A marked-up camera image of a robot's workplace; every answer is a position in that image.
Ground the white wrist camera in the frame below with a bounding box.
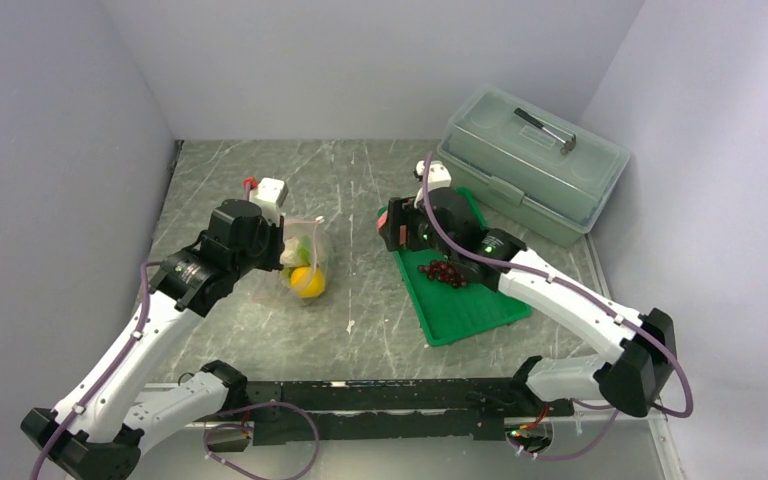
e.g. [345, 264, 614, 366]
[243, 177, 289, 217]
[414, 160, 452, 191]

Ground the pale green lidded storage box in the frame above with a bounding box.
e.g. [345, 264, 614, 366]
[436, 86, 631, 247]

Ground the yellow orange fruit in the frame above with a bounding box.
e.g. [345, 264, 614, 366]
[289, 266, 326, 299]

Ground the aluminium frame rail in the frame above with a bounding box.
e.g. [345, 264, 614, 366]
[65, 238, 683, 480]

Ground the clear zip top bag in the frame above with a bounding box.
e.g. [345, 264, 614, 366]
[251, 216, 335, 306]

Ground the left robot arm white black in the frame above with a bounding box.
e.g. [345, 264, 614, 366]
[21, 195, 284, 479]

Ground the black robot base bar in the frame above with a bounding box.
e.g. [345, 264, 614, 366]
[205, 377, 574, 452]

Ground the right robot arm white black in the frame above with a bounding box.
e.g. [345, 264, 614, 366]
[376, 187, 678, 417]

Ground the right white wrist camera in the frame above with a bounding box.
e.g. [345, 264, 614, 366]
[414, 160, 452, 191]

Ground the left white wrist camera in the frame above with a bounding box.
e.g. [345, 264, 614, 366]
[243, 177, 289, 217]

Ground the purple grape bunch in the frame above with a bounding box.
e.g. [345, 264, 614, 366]
[417, 260, 469, 289]

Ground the green plastic tray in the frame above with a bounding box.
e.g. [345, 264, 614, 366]
[377, 187, 534, 348]

